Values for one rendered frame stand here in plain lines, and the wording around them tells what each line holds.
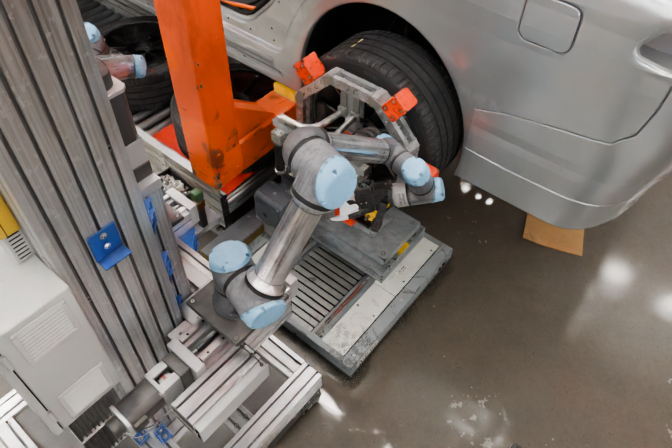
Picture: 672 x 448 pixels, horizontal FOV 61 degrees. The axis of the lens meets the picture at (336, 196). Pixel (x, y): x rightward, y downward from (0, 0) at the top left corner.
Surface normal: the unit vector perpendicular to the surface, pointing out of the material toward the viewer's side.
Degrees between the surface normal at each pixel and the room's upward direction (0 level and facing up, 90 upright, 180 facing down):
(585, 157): 90
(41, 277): 0
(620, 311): 0
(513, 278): 0
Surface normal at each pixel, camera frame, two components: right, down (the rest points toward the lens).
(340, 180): 0.64, 0.49
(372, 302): 0.02, -0.68
